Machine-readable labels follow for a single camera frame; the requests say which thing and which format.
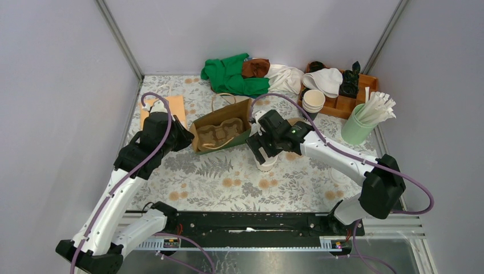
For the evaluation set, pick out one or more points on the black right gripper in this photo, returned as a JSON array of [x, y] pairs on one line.
[[256, 142]]

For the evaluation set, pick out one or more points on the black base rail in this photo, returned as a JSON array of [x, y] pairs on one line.
[[258, 229]]

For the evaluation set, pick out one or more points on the floral table mat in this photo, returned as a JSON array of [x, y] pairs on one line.
[[228, 180]]

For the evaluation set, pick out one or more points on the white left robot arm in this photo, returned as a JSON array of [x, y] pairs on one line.
[[100, 246]]

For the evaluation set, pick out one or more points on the green cloth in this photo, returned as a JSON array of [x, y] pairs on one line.
[[226, 75]]

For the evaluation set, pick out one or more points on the white paper straws bundle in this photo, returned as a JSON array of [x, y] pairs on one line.
[[378, 108]]

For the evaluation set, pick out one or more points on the black crumpled bag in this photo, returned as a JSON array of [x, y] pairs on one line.
[[350, 80]]

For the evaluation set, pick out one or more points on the stack of paper cups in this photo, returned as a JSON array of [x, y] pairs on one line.
[[313, 102]]

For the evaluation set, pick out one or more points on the white folded towel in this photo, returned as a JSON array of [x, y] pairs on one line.
[[327, 80]]

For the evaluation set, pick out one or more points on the green paper bag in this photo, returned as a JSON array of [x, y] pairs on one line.
[[224, 106]]

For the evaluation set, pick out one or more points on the white cloth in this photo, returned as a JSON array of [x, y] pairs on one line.
[[284, 78]]

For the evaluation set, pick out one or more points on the cardboard cup carrier tray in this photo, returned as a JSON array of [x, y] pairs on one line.
[[215, 137]]

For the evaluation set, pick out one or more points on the green straw holder cup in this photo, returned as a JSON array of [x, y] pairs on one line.
[[354, 131]]

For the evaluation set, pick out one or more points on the single white paper cup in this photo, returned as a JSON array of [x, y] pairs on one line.
[[267, 166]]

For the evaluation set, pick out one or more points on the brown cloth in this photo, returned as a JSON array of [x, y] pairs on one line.
[[255, 68]]

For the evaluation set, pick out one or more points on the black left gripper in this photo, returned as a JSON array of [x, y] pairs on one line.
[[186, 136]]

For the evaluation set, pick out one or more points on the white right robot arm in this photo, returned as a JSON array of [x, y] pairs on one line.
[[380, 189]]

